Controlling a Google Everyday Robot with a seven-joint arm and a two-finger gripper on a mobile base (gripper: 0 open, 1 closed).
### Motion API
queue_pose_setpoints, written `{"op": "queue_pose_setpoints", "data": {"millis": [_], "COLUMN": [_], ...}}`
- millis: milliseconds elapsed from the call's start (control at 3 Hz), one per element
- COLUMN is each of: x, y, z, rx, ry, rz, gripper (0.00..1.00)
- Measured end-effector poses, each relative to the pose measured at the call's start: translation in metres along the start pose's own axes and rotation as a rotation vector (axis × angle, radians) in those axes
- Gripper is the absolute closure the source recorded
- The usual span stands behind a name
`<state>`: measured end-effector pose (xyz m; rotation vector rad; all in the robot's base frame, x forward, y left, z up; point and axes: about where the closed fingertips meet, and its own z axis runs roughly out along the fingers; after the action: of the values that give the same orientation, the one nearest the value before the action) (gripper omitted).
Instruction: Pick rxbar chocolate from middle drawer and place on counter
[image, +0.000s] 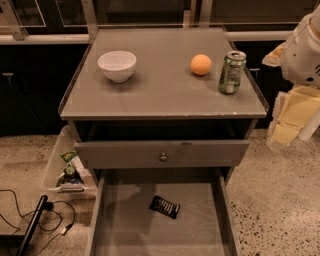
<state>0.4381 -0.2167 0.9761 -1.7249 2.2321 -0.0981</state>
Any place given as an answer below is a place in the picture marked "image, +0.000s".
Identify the black rxbar chocolate bar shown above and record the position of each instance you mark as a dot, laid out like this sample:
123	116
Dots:
164	207

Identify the metal railing frame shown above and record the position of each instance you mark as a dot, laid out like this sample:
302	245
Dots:
31	22

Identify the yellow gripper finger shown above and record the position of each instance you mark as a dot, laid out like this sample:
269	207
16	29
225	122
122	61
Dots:
291	112
274	58

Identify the orange fruit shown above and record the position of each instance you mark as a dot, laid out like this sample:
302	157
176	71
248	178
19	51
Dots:
200	64

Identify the green snack bag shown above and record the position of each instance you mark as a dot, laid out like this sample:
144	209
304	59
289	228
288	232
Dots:
69	174

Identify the green soda can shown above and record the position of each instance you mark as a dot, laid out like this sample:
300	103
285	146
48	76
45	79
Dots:
231	73

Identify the clear plastic storage bin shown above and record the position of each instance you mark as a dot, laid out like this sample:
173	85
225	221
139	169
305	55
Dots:
56	165

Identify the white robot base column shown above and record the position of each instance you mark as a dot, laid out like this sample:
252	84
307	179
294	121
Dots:
309	129

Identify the grey top drawer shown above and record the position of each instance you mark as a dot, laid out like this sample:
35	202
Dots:
145	154

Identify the grey drawer cabinet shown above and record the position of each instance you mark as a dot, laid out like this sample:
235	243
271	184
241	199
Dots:
163	100

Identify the white ceramic bowl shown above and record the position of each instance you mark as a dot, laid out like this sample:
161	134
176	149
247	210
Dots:
117	66

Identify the brass drawer knob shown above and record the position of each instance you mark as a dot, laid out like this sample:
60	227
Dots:
163	157

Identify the open grey middle drawer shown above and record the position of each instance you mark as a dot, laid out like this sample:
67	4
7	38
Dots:
122	223

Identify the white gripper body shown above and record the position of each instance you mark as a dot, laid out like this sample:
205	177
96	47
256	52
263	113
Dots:
301	58

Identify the black flat device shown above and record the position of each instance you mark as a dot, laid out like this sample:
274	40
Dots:
32	226

